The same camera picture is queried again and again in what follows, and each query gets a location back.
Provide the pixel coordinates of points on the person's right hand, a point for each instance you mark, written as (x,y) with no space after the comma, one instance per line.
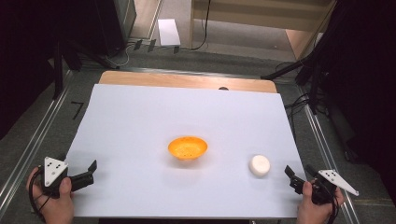
(313,211)

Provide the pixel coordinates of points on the black metal stand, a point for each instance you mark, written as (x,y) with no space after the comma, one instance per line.
(58,71)
(313,81)

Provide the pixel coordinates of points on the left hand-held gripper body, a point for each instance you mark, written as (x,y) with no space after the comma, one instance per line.
(51,170)

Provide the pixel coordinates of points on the orange plastic bowl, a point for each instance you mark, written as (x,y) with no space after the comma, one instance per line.
(187,147)

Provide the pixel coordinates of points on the white paper sheet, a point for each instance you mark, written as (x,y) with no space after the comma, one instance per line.
(149,118)

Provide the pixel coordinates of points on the white round bun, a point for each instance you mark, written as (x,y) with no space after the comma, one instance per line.
(259,165)

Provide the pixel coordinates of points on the light wooden furniture frame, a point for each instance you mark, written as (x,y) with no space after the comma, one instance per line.
(249,12)

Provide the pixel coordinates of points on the black curtain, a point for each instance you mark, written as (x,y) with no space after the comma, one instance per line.
(25,46)
(367,77)

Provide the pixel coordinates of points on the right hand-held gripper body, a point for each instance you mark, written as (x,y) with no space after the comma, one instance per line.
(334,182)

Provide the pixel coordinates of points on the person's left hand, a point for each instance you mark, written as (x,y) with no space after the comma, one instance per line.
(57,207)

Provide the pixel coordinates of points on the dark round table grommet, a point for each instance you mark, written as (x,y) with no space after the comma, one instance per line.
(223,88)

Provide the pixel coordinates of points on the white flat box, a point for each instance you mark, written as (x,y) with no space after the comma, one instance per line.
(168,32)

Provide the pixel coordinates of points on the metal floor rail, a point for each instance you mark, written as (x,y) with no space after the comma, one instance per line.
(34,137)
(323,146)

